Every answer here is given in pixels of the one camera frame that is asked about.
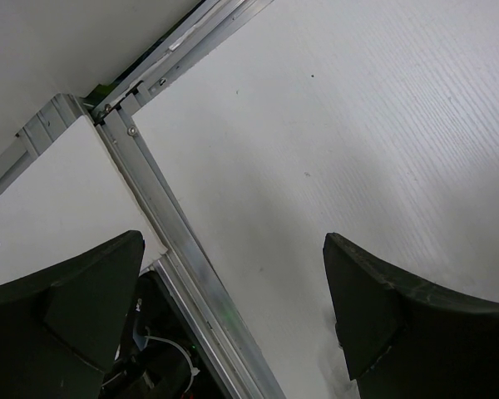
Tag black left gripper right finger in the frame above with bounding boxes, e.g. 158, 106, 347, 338
323, 233, 499, 398

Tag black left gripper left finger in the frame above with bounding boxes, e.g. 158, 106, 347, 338
0, 230, 145, 398

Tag black cap pepsi bottle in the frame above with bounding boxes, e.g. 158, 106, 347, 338
317, 312, 359, 398

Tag white zip tie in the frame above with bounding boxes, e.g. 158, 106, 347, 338
141, 326, 201, 382

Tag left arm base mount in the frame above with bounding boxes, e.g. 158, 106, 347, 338
98, 271, 230, 398

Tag aluminium table frame rails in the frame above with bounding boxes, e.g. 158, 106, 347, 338
0, 1, 284, 398

